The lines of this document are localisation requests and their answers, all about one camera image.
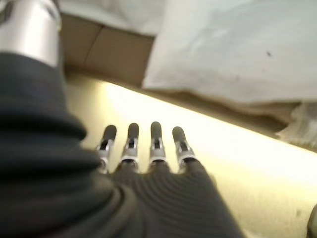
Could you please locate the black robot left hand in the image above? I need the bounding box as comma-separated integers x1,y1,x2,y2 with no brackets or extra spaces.
0,0,245,238

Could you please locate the white duvet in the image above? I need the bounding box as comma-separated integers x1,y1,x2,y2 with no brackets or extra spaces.
142,0,317,106

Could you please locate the white fitted sheet mattress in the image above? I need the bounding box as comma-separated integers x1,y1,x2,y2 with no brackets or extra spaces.
59,0,174,37

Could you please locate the pale fringed throw blanket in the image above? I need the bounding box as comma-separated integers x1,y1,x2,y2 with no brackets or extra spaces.
276,101,317,149

